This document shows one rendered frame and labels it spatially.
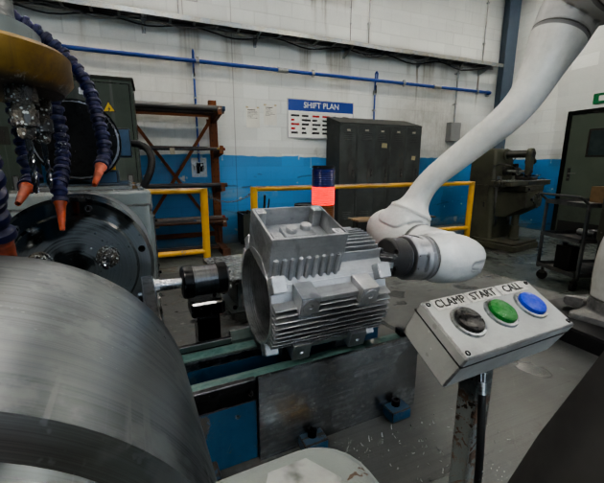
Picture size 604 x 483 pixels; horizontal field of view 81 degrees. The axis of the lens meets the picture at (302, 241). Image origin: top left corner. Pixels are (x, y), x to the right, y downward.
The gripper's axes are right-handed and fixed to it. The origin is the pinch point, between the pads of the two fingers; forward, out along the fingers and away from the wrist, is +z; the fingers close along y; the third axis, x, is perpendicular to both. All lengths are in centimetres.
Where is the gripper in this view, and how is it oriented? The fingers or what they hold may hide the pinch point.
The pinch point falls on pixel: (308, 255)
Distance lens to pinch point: 59.2
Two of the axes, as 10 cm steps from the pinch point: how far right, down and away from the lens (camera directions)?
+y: 4.4, 1.9, -8.8
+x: -1.1, 9.8, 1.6
